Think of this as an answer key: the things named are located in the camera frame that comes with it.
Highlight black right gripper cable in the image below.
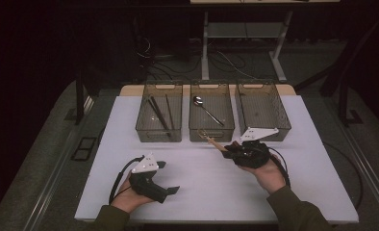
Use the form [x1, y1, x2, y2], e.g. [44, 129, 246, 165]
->
[267, 147, 291, 189]

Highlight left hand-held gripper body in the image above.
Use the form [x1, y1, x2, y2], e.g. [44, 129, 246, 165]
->
[128, 152, 168, 204]

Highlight large black metal stand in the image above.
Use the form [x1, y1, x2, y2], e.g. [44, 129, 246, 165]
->
[294, 13, 379, 128]

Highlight black metal spoon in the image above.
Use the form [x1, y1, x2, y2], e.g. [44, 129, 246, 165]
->
[192, 95, 226, 127]

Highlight person's right hand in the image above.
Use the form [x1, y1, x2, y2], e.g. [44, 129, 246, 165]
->
[240, 153, 288, 195]

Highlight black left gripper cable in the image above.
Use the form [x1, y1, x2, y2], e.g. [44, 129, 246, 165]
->
[109, 156, 146, 204]

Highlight thin black floor cable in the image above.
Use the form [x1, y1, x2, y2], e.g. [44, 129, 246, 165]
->
[323, 142, 365, 210]

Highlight smoky clear plastic bin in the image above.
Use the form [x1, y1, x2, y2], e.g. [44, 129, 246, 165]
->
[189, 80, 236, 143]
[235, 80, 292, 142]
[135, 80, 184, 143]

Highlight person's left hand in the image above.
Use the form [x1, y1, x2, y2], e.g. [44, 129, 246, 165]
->
[111, 176, 153, 214]

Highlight white metal desk frame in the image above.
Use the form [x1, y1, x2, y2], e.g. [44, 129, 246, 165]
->
[189, 0, 341, 83]

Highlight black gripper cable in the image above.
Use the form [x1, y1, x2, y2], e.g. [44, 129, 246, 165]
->
[267, 147, 291, 189]
[109, 156, 146, 204]

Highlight black floor frame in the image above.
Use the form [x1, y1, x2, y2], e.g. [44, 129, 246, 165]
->
[71, 137, 97, 162]

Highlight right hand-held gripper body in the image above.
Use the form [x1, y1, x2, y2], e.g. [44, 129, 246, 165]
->
[229, 127, 280, 169]

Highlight white table sheet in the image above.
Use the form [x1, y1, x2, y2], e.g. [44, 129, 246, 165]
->
[74, 94, 360, 224]

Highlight tangle of floor cables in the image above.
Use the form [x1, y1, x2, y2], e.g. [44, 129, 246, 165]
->
[136, 35, 256, 81]

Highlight black chopsticks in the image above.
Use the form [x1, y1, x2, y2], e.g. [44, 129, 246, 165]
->
[150, 95, 172, 138]

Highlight aluminium floor rail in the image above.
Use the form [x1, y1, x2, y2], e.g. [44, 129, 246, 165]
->
[23, 95, 95, 231]
[335, 121, 379, 225]

